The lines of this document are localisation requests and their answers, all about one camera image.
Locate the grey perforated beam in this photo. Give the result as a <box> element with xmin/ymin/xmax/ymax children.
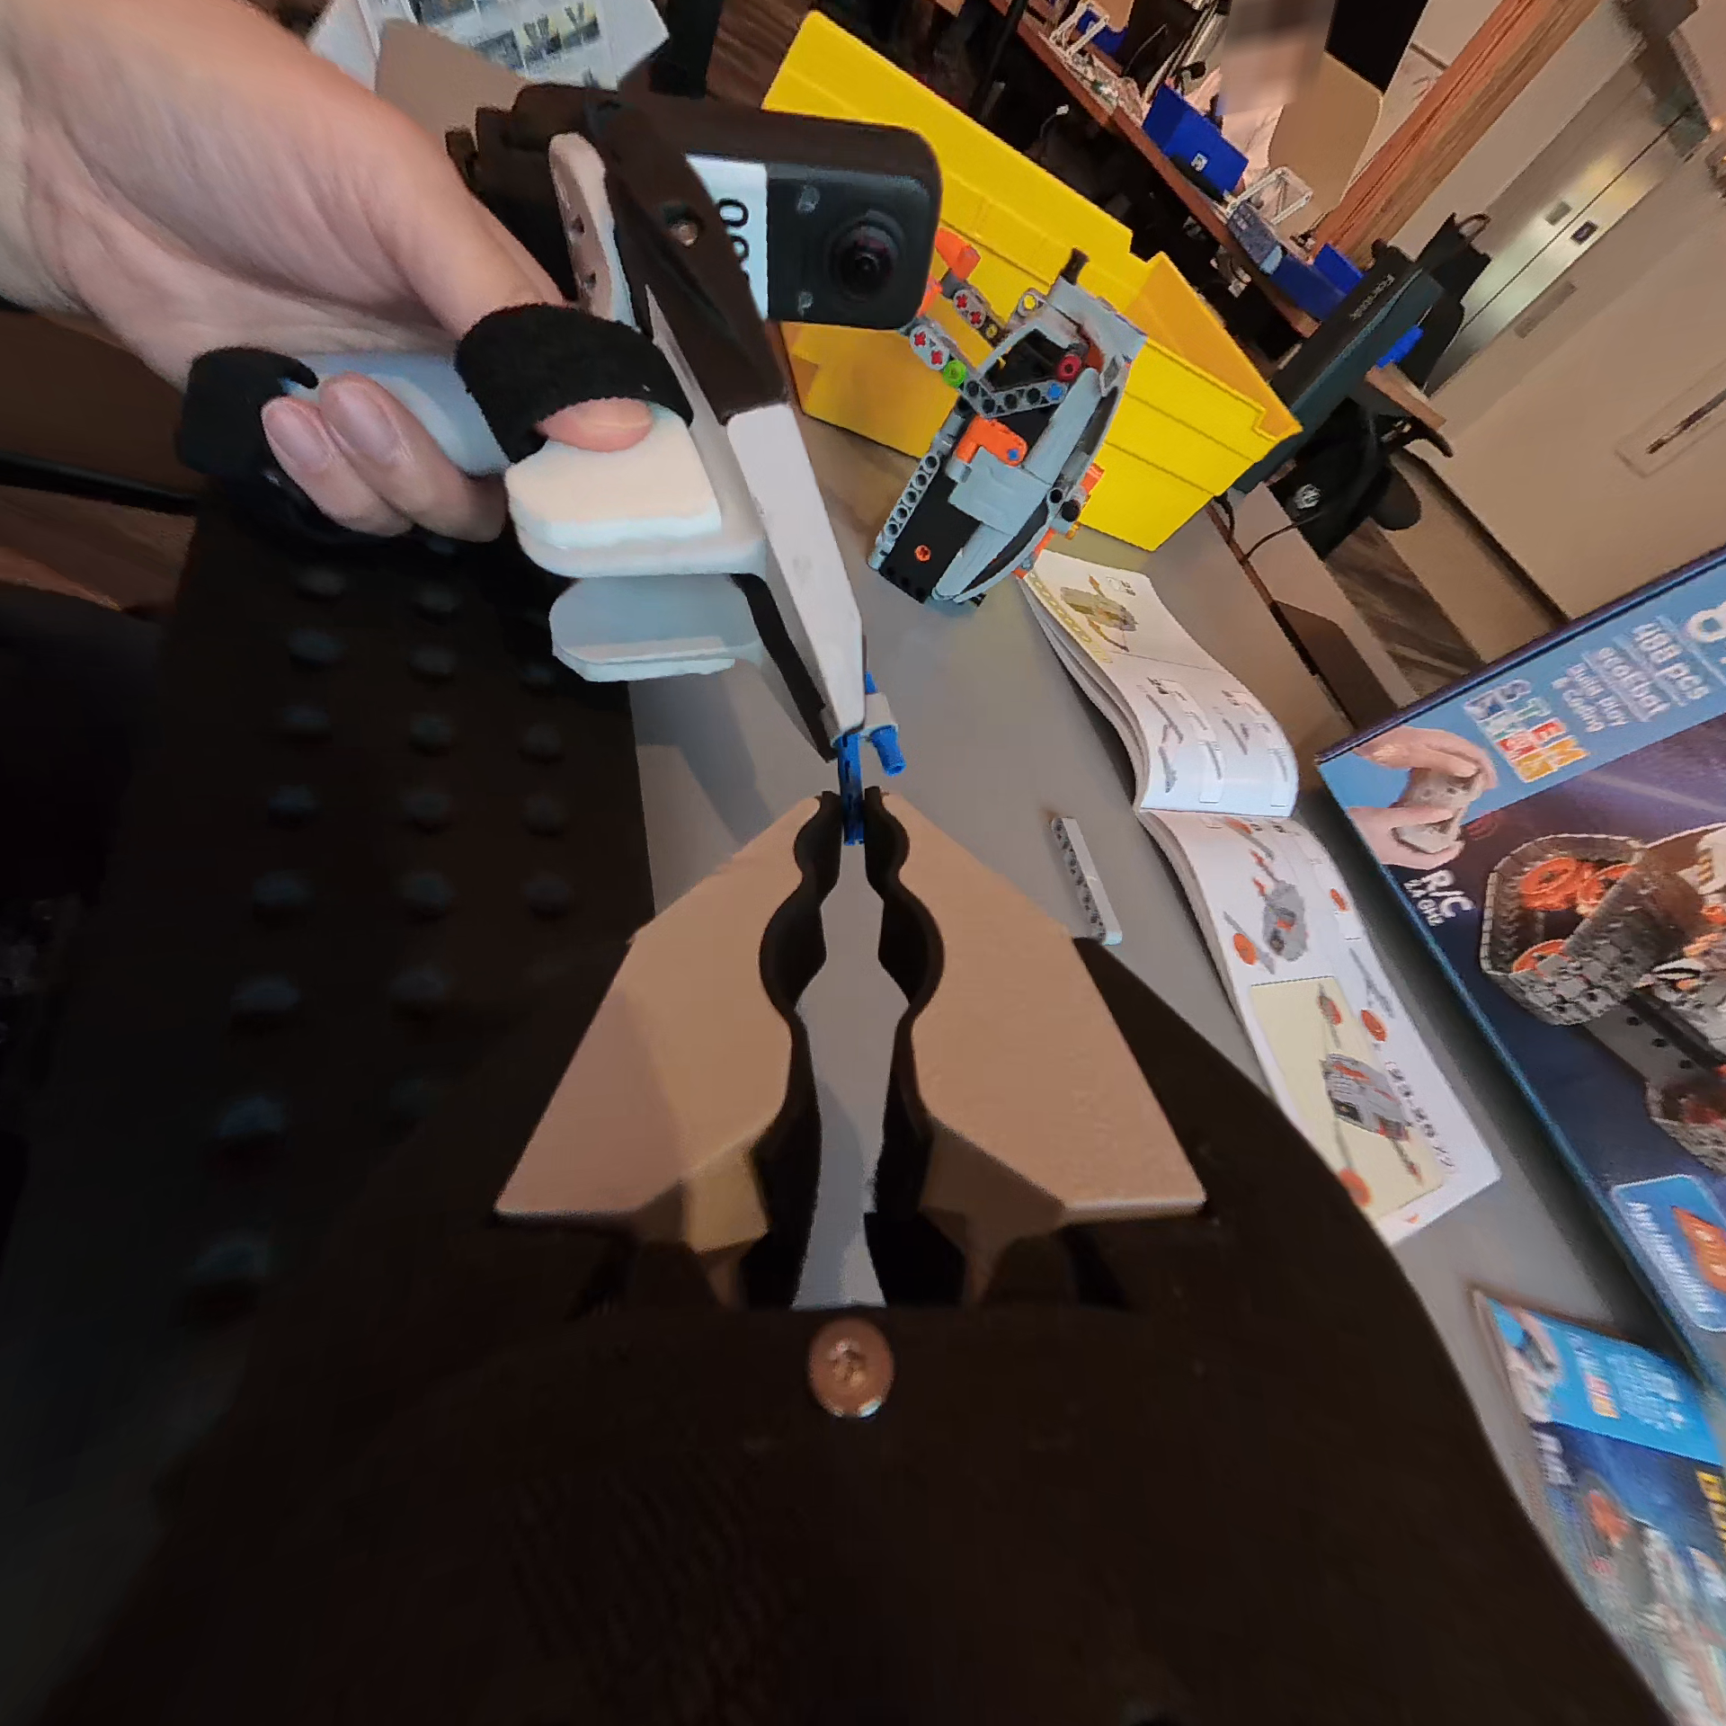
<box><xmin>1048</xmin><ymin>812</ymin><xmax>1124</xmax><ymax>946</ymax></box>

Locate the grey desk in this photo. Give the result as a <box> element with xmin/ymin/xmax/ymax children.
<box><xmin>626</xmin><ymin>404</ymin><xmax>1726</xmax><ymax>1726</ymax></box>

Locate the long wooden background table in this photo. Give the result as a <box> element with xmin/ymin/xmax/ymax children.
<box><xmin>996</xmin><ymin>0</ymin><xmax>1449</xmax><ymax>434</ymax></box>

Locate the white printed carton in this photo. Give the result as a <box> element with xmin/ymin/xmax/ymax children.
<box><xmin>307</xmin><ymin>0</ymin><xmax>675</xmax><ymax>97</ymax></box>

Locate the blue closed booklet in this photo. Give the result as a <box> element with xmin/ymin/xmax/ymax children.
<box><xmin>1471</xmin><ymin>1287</ymin><xmax>1726</xmax><ymax>1726</ymax></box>

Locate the person's left hand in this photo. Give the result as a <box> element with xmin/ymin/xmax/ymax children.
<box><xmin>0</xmin><ymin>0</ymin><xmax>657</xmax><ymax>542</ymax></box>

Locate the black office chair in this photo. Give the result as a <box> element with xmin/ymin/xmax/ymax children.
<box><xmin>1266</xmin><ymin>404</ymin><xmax>1449</xmax><ymax>562</ymax></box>

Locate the grey orange building block model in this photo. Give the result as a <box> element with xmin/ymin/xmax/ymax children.
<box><xmin>864</xmin><ymin>227</ymin><xmax>1148</xmax><ymax>607</ymax></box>

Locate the blue storage bin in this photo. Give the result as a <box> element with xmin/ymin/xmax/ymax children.
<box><xmin>1266</xmin><ymin>243</ymin><xmax>1377</xmax><ymax>320</ymax></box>
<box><xmin>1138</xmin><ymin>87</ymin><xmax>1248</xmax><ymax>192</ymax></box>

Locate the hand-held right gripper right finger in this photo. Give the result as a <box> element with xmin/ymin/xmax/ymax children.
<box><xmin>862</xmin><ymin>787</ymin><xmax>1207</xmax><ymax>1307</ymax></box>

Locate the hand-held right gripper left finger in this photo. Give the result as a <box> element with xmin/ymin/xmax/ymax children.
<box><xmin>492</xmin><ymin>791</ymin><xmax>843</xmax><ymax>1307</ymax></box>

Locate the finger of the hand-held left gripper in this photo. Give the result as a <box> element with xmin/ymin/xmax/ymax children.
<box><xmin>545</xmin><ymin>570</ymin><xmax>843</xmax><ymax>761</ymax></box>
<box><xmin>504</xmin><ymin>402</ymin><xmax>870</xmax><ymax>741</ymax></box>

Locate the black studded panel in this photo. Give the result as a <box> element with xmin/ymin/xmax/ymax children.
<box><xmin>0</xmin><ymin>540</ymin><xmax>661</xmax><ymax>1486</ymax></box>

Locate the grey connector with blue pins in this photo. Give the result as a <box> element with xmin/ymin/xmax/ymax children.
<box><xmin>825</xmin><ymin>672</ymin><xmax>915</xmax><ymax>787</ymax></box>

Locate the dark flat monitor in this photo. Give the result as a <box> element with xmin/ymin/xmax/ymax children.
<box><xmin>1266</xmin><ymin>257</ymin><xmax>1430</xmax><ymax>406</ymax></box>

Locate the open instruction booklet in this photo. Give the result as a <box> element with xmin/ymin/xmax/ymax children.
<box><xmin>1016</xmin><ymin>546</ymin><xmax>1501</xmax><ymax>1246</ymax></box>

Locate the blue toy robot box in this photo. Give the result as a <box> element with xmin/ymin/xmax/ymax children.
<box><xmin>1313</xmin><ymin>546</ymin><xmax>1726</xmax><ymax>1392</ymax></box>

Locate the yellow plastic bin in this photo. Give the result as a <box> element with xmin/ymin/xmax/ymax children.
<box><xmin>760</xmin><ymin>10</ymin><xmax>1302</xmax><ymax>552</ymax></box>

